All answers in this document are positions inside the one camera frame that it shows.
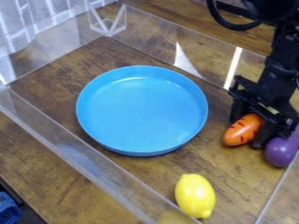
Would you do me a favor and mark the yellow toy lemon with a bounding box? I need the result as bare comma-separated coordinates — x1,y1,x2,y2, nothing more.
174,173,216,219

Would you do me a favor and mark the blue round plate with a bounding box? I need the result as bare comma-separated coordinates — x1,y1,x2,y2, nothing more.
75,66,208,157

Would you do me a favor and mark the blue object at corner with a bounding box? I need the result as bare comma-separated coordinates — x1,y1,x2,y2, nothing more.
0,192,21,224

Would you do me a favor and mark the black cable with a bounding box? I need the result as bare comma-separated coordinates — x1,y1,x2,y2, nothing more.
205,0,266,32

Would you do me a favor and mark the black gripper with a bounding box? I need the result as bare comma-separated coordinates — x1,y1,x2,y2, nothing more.
228,58,299,149

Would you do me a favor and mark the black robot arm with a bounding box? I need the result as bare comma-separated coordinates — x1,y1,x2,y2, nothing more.
228,0,299,148

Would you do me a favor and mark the orange toy carrot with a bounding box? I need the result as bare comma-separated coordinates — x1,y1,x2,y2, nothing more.
222,112,265,146

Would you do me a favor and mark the purple toy eggplant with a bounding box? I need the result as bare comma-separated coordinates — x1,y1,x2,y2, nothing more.
265,125,299,167

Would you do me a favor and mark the clear acrylic enclosure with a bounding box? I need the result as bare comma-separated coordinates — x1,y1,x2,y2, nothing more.
0,0,299,224

